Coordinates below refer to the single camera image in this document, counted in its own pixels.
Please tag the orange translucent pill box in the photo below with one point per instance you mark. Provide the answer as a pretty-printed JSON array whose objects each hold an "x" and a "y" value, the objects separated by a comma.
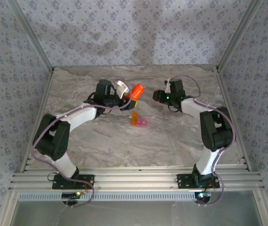
[{"x": 134, "y": 118}]

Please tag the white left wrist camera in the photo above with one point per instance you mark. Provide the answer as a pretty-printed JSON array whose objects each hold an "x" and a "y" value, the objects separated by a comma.
[{"x": 122, "y": 88}]

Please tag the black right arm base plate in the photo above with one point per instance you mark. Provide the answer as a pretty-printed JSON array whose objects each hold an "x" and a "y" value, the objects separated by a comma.
[{"x": 183, "y": 181}]

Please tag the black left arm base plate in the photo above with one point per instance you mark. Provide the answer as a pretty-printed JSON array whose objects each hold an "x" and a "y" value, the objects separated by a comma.
[{"x": 89, "y": 179}]

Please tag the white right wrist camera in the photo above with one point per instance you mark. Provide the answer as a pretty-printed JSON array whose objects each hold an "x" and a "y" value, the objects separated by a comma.
[{"x": 167, "y": 87}]

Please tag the small circuit board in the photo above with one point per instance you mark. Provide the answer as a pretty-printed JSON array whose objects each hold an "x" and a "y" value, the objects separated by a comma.
[
  {"x": 71, "y": 194},
  {"x": 203, "y": 195}
]

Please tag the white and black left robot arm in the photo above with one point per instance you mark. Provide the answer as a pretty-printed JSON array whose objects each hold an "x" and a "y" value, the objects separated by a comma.
[{"x": 65, "y": 164}]

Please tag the pink translucent pill box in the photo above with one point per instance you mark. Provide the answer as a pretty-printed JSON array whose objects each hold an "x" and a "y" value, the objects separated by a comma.
[{"x": 143, "y": 123}]

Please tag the orange pill bottle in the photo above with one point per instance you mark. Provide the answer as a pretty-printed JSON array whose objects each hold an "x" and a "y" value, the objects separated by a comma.
[{"x": 137, "y": 91}]

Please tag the aluminium frame leg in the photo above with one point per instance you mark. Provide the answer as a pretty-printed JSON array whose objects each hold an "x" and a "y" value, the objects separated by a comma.
[
  {"x": 265, "y": 209},
  {"x": 7, "y": 212}
]

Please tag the aluminium side rail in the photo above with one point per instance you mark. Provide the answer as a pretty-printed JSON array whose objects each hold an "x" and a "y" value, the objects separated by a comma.
[
  {"x": 225, "y": 94},
  {"x": 45, "y": 94}
]

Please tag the aluminium corner post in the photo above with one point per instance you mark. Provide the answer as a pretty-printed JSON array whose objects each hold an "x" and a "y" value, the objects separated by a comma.
[
  {"x": 238, "y": 35},
  {"x": 33, "y": 35}
]

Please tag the small left circuit board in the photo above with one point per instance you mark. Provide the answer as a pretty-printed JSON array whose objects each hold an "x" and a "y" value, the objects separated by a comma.
[{"x": 71, "y": 194}]

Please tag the aluminium rail beam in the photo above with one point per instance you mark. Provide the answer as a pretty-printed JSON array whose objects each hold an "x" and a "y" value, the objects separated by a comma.
[{"x": 134, "y": 179}]

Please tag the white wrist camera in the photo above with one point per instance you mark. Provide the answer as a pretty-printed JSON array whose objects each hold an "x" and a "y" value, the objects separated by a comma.
[
  {"x": 122, "y": 88},
  {"x": 167, "y": 87}
]

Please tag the small right circuit board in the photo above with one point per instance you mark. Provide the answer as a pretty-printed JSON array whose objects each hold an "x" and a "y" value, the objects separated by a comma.
[{"x": 203, "y": 195}]

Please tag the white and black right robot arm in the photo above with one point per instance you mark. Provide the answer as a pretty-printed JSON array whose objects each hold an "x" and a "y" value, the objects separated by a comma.
[{"x": 204, "y": 164}]

